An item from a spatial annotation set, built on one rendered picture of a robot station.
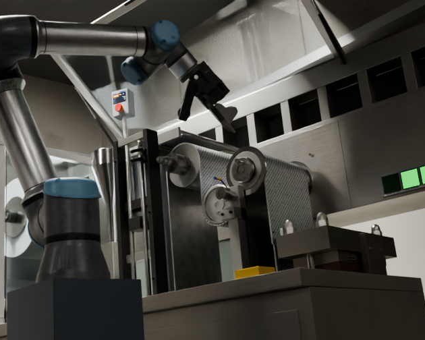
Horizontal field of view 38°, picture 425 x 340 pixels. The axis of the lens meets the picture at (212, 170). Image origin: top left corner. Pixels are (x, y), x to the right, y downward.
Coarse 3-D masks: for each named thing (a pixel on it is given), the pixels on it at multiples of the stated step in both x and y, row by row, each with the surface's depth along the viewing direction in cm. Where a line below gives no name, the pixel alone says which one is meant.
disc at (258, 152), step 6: (240, 150) 187; (246, 150) 186; (252, 150) 184; (258, 150) 183; (234, 156) 188; (258, 156) 182; (264, 162) 181; (228, 168) 189; (264, 168) 180; (228, 174) 189; (264, 174) 180; (228, 180) 188; (258, 180) 181; (258, 186) 181; (246, 192) 183; (252, 192) 182
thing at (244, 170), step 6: (246, 162) 182; (252, 162) 183; (234, 168) 185; (240, 168) 183; (246, 168) 182; (252, 168) 181; (234, 174) 185; (240, 174) 184; (246, 174) 182; (252, 174) 182; (240, 180) 183; (246, 180) 182
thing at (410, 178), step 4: (404, 172) 187; (408, 172) 186; (412, 172) 185; (416, 172) 184; (404, 176) 187; (408, 176) 186; (412, 176) 185; (416, 176) 184; (404, 180) 186; (408, 180) 186; (412, 180) 185; (416, 180) 184; (404, 184) 186; (408, 184) 185; (412, 184) 185; (416, 184) 184; (404, 188) 186
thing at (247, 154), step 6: (240, 156) 186; (246, 156) 185; (252, 156) 183; (234, 162) 187; (258, 162) 182; (258, 168) 181; (258, 174) 181; (234, 180) 186; (252, 180) 182; (246, 186) 183; (252, 186) 182; (258, 192) 188; (264, 192) 189
